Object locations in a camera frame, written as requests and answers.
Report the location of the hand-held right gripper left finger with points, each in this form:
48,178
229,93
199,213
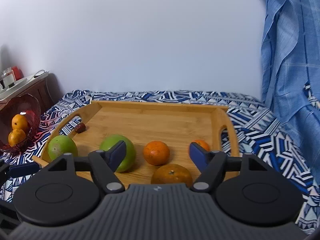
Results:
117,152

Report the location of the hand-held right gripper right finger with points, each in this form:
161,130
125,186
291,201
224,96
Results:
197,155

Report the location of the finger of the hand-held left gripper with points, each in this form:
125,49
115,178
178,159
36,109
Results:
22,168

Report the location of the small orange tangerine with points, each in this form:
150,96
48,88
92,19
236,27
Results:
202,145
156,153

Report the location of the smooth green apple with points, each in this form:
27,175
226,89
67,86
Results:
128,155

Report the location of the brownish large orange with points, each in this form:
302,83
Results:
172,176

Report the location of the dried red date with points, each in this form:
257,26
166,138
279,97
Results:
80,128

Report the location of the blotchy green apple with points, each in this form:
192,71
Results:
62,148

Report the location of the yellow-orange citrus fruit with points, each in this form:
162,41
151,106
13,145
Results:
16,138
19,122

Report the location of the red glass bowl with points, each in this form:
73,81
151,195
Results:
31,110

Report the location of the blue white patterned tablecloth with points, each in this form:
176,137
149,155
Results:
262,135

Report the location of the wooden cabinet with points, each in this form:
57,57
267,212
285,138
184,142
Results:
45,90

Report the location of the glass jar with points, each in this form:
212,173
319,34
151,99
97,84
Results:
8,78

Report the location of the red container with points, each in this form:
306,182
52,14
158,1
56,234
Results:
17,72

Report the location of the blue checked cloth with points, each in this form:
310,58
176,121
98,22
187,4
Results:
290,55

